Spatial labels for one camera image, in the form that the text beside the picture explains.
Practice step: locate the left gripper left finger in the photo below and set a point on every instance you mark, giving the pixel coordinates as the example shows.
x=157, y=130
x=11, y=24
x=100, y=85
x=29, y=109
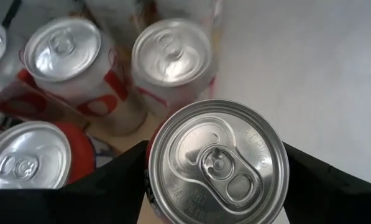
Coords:
x=79, y=199

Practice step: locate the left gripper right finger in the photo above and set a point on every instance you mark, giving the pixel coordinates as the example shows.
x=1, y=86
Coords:
x=328, y=199

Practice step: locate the white table sheet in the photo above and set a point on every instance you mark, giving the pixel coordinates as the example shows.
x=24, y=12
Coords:
x=297, y=62

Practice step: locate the red strawberry soda can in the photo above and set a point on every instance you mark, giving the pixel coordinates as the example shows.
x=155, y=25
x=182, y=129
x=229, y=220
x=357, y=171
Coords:
x=26, y=155
x=217, y=161

